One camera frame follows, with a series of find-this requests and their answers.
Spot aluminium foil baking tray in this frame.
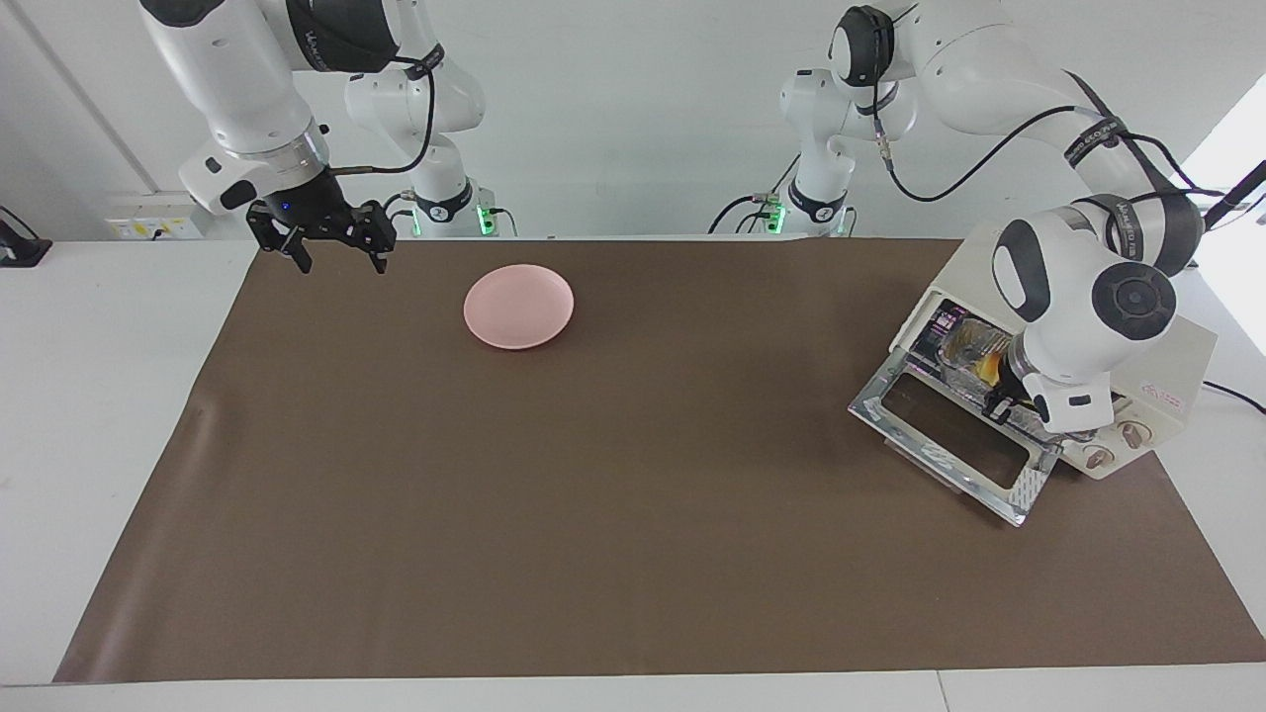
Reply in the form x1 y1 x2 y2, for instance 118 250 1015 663
935 316 1015 394

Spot glass oven door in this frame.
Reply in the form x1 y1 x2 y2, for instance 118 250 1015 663
849 356 1064 527

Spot cream toaster oven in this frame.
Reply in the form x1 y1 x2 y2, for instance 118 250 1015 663
849 237 1220 527

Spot pink round plate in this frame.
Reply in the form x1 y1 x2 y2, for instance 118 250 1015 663
463 263 576 350

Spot brown table mat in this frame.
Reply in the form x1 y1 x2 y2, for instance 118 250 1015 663
52 237 1266 683

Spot black right arm base cable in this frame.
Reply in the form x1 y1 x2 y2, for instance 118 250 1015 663
379 191 418 238

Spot black arm base cable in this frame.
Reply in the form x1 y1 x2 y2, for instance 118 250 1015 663
379 191 418 238
707 148 804 236

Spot white wall socket strip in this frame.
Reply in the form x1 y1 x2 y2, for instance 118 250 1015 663
107 211 204 241

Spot black oven power cable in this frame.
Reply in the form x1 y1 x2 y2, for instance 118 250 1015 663
1202 379 1266 416

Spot black camera stand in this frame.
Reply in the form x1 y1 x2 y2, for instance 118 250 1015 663
1187 158 1266 270

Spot black left arm base cable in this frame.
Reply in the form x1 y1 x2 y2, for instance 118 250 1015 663
707 148 804 236

